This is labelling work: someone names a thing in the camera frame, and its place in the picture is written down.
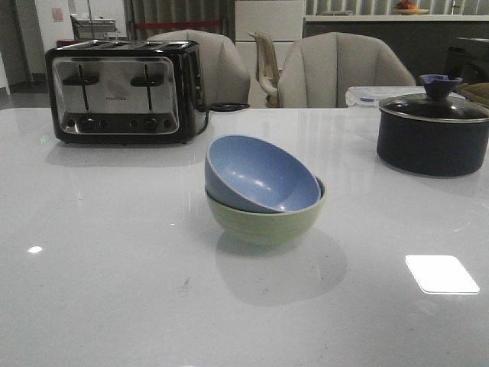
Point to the blue bowl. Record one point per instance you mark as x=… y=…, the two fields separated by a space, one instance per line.
x=252 y=175

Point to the green bowl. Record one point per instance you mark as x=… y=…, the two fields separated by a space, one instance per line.
x=266 y=228

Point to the beige armchair behind toaster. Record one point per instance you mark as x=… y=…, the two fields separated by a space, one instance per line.
x=225 y=76

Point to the beige plastic chair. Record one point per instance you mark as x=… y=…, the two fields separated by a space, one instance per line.
x=267 y=72

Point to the beige armchair on right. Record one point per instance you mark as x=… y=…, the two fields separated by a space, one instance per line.
x=319 y=70

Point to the clear plastic container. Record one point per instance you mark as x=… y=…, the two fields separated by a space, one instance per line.
x=370 y=96

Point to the white refrigerator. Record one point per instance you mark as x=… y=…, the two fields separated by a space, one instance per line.
x=281 y=20

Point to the black and silver toaster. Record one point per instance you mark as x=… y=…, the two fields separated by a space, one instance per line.
x=122 y=92

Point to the dark blue cooking pot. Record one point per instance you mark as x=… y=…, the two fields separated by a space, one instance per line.
x=432 y=148

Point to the red barrier belt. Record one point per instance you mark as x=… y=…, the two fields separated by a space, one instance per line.
x=180 y=24

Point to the beige curtain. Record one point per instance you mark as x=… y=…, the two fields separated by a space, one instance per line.
x=156 y=11

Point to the glass pot lid blue knob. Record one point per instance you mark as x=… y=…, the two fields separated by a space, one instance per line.
x=436 y=103

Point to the metal cart in hallway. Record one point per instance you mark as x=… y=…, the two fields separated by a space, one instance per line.
x=96 y=28

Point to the red bin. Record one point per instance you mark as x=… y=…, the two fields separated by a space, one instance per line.
x=66 y=42

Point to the fruit plate on counter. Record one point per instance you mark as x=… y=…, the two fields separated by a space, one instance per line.
x=406 y=7

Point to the dark kitchen counter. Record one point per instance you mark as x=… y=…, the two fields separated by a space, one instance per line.
x=456 y=45

